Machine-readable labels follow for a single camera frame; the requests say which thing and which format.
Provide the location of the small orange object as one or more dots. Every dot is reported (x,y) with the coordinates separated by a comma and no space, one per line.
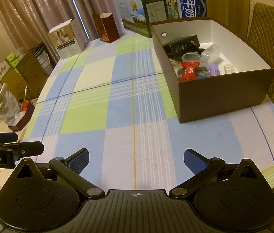
(25,104)

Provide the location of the brown cardboard storage box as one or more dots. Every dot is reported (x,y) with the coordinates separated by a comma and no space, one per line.
(224,97)

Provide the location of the stack of white bowls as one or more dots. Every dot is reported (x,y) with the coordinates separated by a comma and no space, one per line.
(42,58)

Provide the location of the white product box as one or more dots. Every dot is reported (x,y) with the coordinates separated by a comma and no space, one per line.
(66,41)

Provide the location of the dark wooden tray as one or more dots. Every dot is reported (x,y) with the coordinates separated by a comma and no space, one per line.
(23,122)

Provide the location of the dark red gift box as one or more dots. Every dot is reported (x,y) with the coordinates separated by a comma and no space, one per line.
(110,26)

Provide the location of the pink curtain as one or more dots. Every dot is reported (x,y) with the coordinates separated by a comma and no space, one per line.
(30,4)

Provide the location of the striped knitted pouch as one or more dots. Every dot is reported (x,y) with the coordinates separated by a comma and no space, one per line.
(202,72)

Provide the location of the crumpled clear plastic bag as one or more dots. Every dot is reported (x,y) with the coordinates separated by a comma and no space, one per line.
(6,106)

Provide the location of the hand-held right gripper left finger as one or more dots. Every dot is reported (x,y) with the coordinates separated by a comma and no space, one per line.
(78,161)

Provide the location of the metal spoon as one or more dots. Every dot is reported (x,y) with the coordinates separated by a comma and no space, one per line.
(26,93)

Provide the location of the red foil packet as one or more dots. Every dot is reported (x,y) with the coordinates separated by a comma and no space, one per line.
(188,72)

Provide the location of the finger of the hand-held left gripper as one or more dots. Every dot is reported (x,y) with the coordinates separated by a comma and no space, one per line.
(4,137)
(30,148)

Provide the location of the bag of cotton swabs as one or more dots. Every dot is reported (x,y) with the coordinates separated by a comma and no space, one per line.
(175,62)

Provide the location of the black product box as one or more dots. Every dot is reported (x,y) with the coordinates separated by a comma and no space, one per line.
(183,45)

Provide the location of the large cardboard box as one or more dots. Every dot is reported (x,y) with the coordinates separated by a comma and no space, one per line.
(30,75)

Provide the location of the green tissue packs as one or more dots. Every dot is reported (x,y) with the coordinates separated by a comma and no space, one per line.
(13,58)

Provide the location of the checkered tablecloth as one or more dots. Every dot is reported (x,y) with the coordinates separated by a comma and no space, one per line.
(127,116)

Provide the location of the clear blue-label floss box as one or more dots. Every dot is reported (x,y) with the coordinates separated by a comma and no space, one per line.
(190,57)

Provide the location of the blue milk carton case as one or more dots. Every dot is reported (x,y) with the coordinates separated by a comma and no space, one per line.
(190,2)

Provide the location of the green milk carton case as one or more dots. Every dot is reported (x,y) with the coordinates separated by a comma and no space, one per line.
(132,14)

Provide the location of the small cardboard box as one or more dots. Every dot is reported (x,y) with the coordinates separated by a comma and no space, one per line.
(10,82)

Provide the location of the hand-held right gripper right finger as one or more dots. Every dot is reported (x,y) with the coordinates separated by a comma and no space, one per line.
(195,161)

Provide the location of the chair with quilted cover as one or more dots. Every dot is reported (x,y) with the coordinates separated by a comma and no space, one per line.
(268,29)

